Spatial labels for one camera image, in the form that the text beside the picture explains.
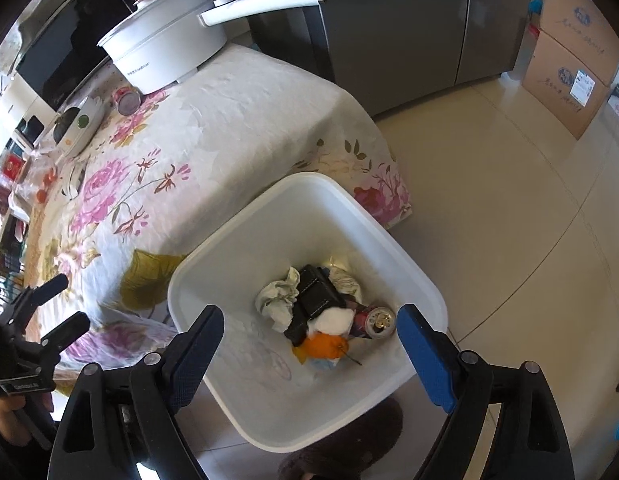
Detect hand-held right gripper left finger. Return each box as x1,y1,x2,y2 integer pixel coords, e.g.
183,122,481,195
48,304,225,480

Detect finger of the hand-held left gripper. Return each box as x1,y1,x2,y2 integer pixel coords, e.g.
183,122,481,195
24,311,91,367
0,274,70,331

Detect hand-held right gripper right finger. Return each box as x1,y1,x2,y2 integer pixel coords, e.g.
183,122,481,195
397,304,575,480

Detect white trash bin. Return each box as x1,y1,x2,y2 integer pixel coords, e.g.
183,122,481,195
167,171,449,453

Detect red drink can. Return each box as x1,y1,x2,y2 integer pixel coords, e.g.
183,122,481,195
349,304,396,341
114,86,142,116

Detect white tissue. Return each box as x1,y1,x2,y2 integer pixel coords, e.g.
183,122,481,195
254,266,301,333
309,307,354,336

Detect orange peel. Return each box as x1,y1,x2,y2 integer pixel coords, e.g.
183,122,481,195
302,332,350,361

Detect black plastic tray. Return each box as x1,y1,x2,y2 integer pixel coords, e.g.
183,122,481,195
284,264,347,347

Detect person's left hand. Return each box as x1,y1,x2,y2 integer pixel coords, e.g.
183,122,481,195
0,394,55,443

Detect cream plate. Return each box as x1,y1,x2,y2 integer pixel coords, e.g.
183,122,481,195
62,110,108,158

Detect white air fryer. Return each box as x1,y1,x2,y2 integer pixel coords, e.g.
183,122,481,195
0,77,58,153

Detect floral tablecloth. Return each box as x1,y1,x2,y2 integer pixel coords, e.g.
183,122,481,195
0,42,413,396

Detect black microwave oven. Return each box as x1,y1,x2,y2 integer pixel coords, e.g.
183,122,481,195
10,0,183,113

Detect white electric pot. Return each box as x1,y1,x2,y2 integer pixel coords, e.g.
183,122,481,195
97,0,327,96

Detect cardboard box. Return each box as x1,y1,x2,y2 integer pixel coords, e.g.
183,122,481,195
537,0,619,88
520,27,610,141

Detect grey refrigerator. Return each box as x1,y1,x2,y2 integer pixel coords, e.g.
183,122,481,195
217,0,535,121

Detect cream pan with green handle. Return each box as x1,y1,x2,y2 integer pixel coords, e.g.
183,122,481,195
54,94,106,151

